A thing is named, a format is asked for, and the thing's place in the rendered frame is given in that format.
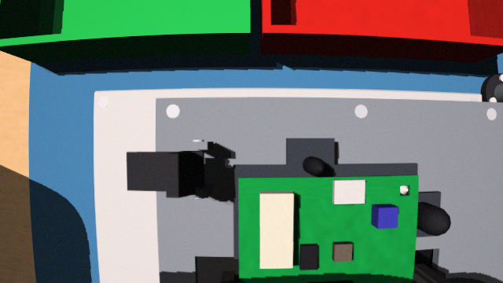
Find green open-top bin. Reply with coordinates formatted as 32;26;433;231
0;0;251;63

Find green circuit board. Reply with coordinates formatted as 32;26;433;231
238;175;419;283

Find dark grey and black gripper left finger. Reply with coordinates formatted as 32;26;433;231
220;271;240;283

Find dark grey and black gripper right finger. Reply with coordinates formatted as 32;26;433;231
413;263;451;283

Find red bin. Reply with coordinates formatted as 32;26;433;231
260;0;503;63

